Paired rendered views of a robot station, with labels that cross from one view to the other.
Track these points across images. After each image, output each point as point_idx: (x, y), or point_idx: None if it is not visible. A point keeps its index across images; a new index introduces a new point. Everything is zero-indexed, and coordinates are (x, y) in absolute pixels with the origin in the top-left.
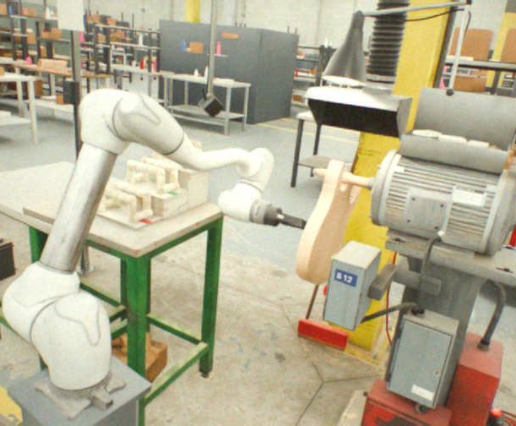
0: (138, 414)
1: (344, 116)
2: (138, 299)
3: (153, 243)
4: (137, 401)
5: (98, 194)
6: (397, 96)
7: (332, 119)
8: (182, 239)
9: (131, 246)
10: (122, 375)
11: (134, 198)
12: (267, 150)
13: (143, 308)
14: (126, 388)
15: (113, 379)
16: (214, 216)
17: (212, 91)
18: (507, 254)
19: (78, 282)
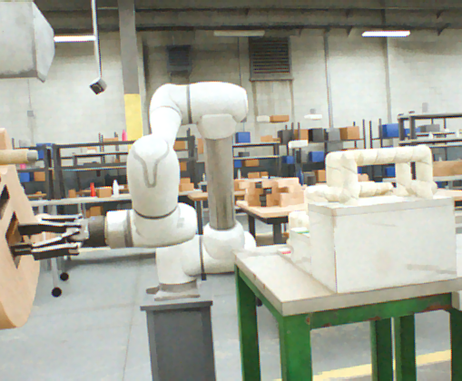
0: (154, 337)
1: None
2: (237, 315)
3: (234, 256)
4: (149, 316)
5: (205, 169)
6: None
7: (16, 63)
8: (253, 288)
9: (241, 249)
10: (164, 301)
11: (289, 214)
12: (139, 138)
13: (240, 332)
14: (152, 300)
15: (162, 293)
16: (267, 292)
17: (97, 76)
18: None
19: (209, 237)
